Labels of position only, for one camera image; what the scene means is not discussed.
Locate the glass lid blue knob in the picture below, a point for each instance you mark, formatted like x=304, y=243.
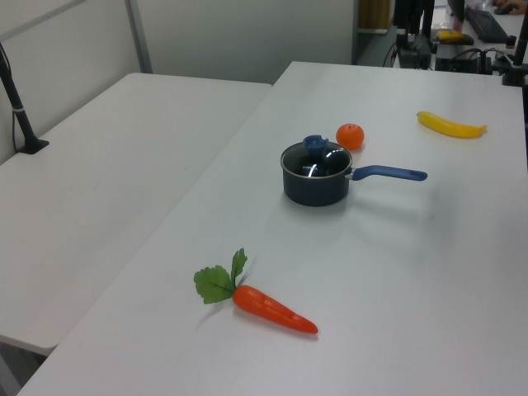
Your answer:
x=314, y=143

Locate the orange mandarin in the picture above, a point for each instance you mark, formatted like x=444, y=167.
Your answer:
x=350, y=136

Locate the orange carrot green leaves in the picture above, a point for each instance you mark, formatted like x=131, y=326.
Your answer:
x=268, y=307

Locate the white side table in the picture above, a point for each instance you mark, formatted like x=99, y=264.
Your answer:
x=103, y=185

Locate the yellow banana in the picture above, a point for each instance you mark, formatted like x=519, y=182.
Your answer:
x=449, y=127

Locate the black equipment stand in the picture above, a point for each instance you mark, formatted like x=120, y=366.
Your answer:
x=412, y=51

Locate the brown wooden cabinet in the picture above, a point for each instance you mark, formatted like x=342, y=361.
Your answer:
x=373, y=14

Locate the yellow flat object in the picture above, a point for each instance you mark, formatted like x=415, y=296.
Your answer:
x=450, y=36

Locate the black clamp stand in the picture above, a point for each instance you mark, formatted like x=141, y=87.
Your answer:
x=515, y=70

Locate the black keyboard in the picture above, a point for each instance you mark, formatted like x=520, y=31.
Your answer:
x=486, y=22

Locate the grey metal partition post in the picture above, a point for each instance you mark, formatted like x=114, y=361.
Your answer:
x=139, y=37

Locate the black camera stand pole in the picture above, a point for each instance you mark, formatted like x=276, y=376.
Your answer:
x=18, y=113

